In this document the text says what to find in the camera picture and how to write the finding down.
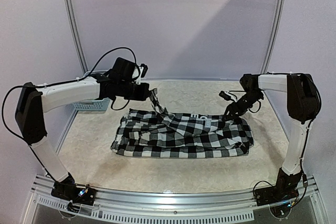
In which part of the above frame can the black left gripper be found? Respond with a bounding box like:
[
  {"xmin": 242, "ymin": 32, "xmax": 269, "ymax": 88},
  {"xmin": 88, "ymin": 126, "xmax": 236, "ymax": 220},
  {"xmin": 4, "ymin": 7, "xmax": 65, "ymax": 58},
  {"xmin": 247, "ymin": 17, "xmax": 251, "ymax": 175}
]
[{"xmin": 118, "ymin": 80, "xmax": 151, "ymax": 101}]

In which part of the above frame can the black white checked shirt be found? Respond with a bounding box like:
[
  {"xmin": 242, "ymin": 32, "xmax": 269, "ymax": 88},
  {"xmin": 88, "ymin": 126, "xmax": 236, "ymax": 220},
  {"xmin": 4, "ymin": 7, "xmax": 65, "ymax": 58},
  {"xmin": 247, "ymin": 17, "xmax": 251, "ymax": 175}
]
[{"xmin": 110, "ymin": 94, "xmax": 254, "ymax": 159}]

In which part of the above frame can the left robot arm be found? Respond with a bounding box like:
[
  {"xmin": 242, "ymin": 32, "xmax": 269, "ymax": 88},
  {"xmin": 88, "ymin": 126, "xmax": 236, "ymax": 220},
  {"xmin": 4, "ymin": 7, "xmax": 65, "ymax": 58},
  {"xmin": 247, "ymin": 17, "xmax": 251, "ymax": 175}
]
[{"xmin": 15, "ymin": 57, "xmax": 150, "ymax": 200}]

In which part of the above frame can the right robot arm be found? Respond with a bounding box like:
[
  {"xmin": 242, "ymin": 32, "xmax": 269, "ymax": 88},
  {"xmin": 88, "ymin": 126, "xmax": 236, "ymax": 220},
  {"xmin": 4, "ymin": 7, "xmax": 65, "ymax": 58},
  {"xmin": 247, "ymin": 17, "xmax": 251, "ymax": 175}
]
[{"xmin": 224, "ymin": 73, "xmax": 322, "ymax": 201}]

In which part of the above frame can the light blue plastic basket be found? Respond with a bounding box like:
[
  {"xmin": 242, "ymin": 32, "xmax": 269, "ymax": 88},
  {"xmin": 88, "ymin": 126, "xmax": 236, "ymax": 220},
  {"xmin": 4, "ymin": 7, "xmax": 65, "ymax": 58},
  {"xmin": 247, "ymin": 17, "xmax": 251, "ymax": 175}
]
[{"xmin": 72, "ymin": 97, "xmax": 110, "ymax": 112}]

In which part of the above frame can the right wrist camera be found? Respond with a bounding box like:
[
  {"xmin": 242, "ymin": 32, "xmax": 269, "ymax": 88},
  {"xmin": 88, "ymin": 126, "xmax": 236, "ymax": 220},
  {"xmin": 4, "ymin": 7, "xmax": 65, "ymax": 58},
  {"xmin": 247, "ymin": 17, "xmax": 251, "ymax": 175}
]
[{"xmin": 219, "ymin": 91, "xmax": 237, "ymax": 102}]

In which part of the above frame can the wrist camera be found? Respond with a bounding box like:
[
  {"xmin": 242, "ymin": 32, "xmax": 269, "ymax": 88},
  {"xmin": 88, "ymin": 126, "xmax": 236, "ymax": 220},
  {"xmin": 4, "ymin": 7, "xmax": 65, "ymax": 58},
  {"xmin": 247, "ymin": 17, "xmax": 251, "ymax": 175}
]
[
  {"xmin": 219, "ymin": 91, "xmax": 237, "ymax": 102},
  {"xmin": 132, "ymin": 63, "xmax": 148, "ymax": 85}
]

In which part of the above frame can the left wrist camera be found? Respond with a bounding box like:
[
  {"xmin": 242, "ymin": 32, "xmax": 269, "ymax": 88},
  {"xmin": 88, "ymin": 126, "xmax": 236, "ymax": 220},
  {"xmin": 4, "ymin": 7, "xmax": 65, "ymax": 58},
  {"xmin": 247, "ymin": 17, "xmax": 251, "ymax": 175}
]
[{"xmin": 132, "ymin": 63, "xmax": 148, "ymax": 85}]

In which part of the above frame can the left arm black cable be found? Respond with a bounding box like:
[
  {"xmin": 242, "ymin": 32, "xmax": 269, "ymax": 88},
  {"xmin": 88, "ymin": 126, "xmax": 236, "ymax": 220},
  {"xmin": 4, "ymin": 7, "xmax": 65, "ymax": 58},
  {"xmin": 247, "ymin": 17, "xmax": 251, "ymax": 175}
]
[{"xmin": 1, "ymin": 47, "xmax": 138, "ymax": 138}]

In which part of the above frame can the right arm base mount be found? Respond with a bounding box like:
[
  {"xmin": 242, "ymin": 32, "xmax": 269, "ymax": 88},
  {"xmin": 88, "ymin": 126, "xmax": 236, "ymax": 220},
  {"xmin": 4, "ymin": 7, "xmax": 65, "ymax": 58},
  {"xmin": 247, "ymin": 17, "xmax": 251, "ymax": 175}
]
[{"xmin": 252, "ymin": 179, "xmax": 308, "ymax": 208}]

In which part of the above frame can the front aluminium rail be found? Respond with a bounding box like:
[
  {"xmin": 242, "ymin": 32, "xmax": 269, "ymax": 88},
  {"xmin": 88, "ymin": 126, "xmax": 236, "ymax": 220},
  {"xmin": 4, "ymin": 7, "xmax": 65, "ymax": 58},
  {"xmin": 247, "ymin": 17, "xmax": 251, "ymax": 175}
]
[{"xmin": 23, "ymin": 176, "xmax": 328, "ymax": 223}]

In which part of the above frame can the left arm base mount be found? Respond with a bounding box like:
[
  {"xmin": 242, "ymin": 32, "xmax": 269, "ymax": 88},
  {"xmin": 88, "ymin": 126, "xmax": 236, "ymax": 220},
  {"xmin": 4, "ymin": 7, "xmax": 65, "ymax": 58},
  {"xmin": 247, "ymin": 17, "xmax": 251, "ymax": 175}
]
[{"xmin": 51, "ymin": 174, "xmax": 97, "ymax": 213}]

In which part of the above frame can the right aluminium wall post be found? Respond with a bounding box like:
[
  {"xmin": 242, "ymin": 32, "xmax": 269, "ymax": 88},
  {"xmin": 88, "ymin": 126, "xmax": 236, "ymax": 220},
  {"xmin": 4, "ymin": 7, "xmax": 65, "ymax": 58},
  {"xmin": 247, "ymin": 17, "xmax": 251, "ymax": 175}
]
[{"xmin": 260, "ymin": 0, "xmax": 285, "ymax": 73}]

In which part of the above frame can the aluminium wall post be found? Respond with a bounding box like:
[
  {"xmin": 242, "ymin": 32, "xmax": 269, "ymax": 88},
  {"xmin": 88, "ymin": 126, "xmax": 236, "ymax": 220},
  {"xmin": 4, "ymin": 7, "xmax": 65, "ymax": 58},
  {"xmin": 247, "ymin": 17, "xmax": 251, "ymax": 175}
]
[
  {"xmin": 260, "ymin": 0, "xmax": 285, "ymax": 73},
  {"xmin": 64, "ymin": 0, "xmax": 88, "ymax": 73}
]

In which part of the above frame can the left aluminium wall post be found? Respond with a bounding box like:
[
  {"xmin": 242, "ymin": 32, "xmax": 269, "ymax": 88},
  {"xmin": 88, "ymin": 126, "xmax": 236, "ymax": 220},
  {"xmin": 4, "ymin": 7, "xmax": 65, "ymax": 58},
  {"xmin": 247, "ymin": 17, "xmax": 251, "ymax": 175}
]
[{"xmin": 64, "ymin": 0, "xmax": 88, "ymax": 73}]

